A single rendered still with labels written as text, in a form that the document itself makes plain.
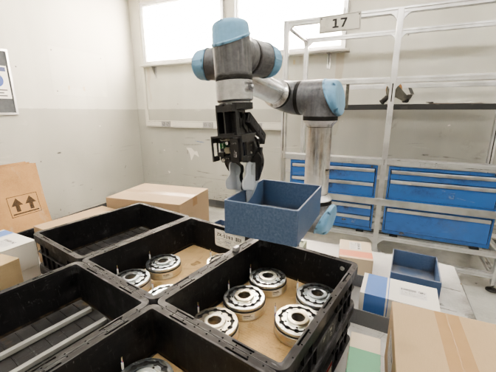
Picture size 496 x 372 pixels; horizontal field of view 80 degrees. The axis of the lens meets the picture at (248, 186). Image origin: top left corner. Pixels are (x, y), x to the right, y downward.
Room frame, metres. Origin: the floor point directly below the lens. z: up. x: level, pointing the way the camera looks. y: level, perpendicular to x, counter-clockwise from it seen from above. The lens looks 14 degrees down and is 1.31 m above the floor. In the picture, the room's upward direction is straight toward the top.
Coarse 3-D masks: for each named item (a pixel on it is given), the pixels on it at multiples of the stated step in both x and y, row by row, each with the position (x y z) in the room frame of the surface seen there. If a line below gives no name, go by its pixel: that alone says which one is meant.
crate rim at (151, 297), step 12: (168, 228) 0.92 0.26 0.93; (132, 240) 0.82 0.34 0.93; (252, 240) 0.82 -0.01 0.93; (108, 252) 0.75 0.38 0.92; (228, 252) 0.74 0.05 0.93; (96, 264) 0.67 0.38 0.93; (108, 276) 0.62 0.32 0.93; (192, 276) 0.62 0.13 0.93; (132, 288) 0.57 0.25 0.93; (168, 288) 0.57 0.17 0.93; (156, 300) 0.54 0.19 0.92
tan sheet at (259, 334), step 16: (288, 288) 0.73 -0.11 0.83; (272, 304) 0.65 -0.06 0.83; (288, 304) 0.65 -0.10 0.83; (256, 320) 0.59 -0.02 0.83; (272, 320) 0.59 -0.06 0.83; (240, 336) 0.55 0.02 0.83; (256, 336) 0.55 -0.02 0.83; (272, 336) 0.55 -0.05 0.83; (272, 352) 0.50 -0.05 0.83; (288, 352) 0.50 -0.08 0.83
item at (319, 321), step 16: (256, 240) 0.82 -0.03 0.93; (320, 256) 0.73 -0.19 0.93; (208, 272) 0.64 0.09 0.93; (352, 272) 0.64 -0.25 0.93; (176, 288) 0.57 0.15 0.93; (336, 288) 0.57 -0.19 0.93; (160, 304) 0.52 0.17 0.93; (336, 304) 0.54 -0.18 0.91; (192, 320) 0.47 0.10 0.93; (320, 320) 0.47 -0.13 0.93; (224, 336) 0.43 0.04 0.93; (304, 336) 0.44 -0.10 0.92; (256, 352) 0.40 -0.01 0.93; (304, 352) 0.41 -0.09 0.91; (272, 368) 0.37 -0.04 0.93; (288, 368) 0.37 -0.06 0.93
